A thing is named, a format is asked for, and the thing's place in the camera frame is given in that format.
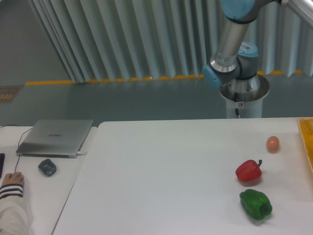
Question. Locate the person's hand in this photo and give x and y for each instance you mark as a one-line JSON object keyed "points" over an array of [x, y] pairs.
{"points": [[8, 181]]}

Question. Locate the black keyboard edge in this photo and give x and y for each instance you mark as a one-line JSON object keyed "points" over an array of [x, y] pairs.
{"points": [[2, 159]]}

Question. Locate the brown egg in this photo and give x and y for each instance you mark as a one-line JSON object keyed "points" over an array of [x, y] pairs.
{"points": [[272, 144]]}

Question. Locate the white pleated curtain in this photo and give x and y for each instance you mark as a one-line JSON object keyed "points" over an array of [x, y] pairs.
{"points": [[149, 39]]}

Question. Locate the yellow plastic basket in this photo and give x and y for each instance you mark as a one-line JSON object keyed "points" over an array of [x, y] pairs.
{"points": [[305, 127]]}

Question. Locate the red bell pepper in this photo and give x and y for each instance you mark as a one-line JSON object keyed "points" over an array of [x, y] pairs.
{"points": [[249, 171]]}

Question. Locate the striped sleeve forearm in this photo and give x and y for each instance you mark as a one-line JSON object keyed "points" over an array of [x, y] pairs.
{"points": [[14, 218]]}

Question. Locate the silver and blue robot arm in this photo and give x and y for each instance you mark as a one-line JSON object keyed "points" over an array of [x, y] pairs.
{"points": [[224, 65]]}

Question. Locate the silver closed laptop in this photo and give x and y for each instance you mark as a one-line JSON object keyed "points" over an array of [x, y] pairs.
{"points": [[60, 138]]}

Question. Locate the green bell pepper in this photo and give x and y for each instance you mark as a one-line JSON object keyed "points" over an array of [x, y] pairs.
{"points": [[255, 203]]}

